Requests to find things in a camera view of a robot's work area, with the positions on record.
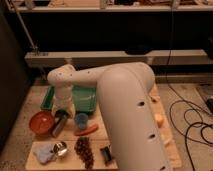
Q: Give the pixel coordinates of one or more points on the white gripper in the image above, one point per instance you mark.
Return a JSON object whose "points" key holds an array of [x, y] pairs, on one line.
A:
{"points": [[63, 100]]}

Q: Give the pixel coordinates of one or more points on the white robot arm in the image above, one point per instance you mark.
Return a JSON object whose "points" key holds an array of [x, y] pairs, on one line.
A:
{"points": [[123, 97]]}

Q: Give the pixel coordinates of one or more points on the red bowl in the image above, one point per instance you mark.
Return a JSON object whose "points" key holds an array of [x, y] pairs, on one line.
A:
{"points": [[41, 122]]}

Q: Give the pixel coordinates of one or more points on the small blue cup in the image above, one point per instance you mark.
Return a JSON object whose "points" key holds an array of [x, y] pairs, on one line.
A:
{"points": [[81, 120]]}

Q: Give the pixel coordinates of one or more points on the green plastic tray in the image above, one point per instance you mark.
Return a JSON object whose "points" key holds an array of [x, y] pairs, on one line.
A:
{"points": [[84, 99]]}

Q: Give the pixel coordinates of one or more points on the orange carrot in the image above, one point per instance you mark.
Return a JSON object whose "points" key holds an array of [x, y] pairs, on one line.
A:
{"points": [[87, 131]]}

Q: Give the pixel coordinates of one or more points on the wooden board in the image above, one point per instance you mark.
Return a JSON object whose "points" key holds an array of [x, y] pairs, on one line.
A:
{"points": [[98, 140]]}

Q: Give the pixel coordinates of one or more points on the bunch of dark grapes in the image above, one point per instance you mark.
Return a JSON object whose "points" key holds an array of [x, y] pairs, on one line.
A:
{"points": [[84, 151]]}

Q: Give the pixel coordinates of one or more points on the metal measuring cup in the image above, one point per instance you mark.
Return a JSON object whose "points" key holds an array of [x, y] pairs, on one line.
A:
{"points": [[60, 149]]}

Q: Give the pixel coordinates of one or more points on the blue cloth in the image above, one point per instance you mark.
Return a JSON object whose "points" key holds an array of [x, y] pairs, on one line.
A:
{"points": [[44, 153]]}

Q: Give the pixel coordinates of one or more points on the white lower shelf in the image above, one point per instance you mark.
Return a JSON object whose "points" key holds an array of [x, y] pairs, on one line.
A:
{"points": [[99, 58]]}

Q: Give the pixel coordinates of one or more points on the white shelf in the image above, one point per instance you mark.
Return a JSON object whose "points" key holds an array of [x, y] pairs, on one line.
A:
{"points": [[99, 58], [108, 5]]}

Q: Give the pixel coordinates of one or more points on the metal diagonal pole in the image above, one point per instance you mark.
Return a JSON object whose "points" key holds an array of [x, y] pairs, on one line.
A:
{"points": [[33, 46]]}

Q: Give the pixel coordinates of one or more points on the cream plastic bottle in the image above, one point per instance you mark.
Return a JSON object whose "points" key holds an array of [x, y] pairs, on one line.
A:
{"points": [[166, 140]]}

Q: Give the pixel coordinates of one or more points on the white upper shelf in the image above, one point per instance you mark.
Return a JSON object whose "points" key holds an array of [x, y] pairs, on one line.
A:
{"points": [[108, 5]]}

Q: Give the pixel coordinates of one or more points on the black handled brush tool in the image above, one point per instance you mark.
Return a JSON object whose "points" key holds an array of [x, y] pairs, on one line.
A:
{"points": [[106, 154]]}

